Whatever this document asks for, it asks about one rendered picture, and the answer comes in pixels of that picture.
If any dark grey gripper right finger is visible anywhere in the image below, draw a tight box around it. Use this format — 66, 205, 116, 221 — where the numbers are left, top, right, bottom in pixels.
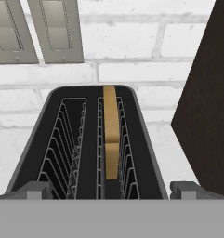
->
169, 180, 224, 201

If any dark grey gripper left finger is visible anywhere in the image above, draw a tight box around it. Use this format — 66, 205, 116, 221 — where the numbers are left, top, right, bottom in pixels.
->
0, 180, 54, 201

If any black toaster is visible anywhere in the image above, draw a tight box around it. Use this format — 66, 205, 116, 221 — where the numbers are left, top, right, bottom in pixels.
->
4, 84, 169, 201

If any brown bread slice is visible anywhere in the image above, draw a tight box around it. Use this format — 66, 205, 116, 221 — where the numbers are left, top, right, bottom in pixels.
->
102, 85, 121, 180

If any dark brown cabinet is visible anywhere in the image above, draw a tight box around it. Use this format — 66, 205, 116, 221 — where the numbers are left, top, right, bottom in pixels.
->
170, 0, 224, 199

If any grey cupboard door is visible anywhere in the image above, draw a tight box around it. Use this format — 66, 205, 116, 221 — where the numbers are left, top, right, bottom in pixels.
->
27, 0, 85, 65
0, 0, 40, 65

